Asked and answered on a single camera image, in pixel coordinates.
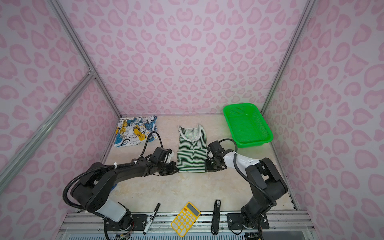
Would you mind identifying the green white striped garment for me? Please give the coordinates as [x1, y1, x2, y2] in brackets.
[177, 125, 208, 173]

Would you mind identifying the colourful printed white shirt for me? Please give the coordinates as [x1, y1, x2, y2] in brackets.
[114, 115, 158, 148]

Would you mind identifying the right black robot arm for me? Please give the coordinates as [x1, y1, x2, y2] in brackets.
[205, 139, 288, 231]

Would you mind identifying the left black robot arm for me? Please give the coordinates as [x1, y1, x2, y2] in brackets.
[63, 145, 179, 231]

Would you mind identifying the black marker pen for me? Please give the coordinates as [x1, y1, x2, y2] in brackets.
[143, 203, 161, 235]

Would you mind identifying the green plastic basket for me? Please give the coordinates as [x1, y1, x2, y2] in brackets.
[223, 103, 274, 148]

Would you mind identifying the yellow calculator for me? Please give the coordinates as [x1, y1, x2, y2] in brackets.
[171, 202, 201, 238]

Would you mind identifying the black stapler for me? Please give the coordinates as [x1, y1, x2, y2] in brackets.
[211, 200, 221, 236]

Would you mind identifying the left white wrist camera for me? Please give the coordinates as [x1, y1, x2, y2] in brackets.
[166, 149, 174, 163]

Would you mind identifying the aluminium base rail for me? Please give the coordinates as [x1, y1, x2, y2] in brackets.
[56, 210, 318, 240]

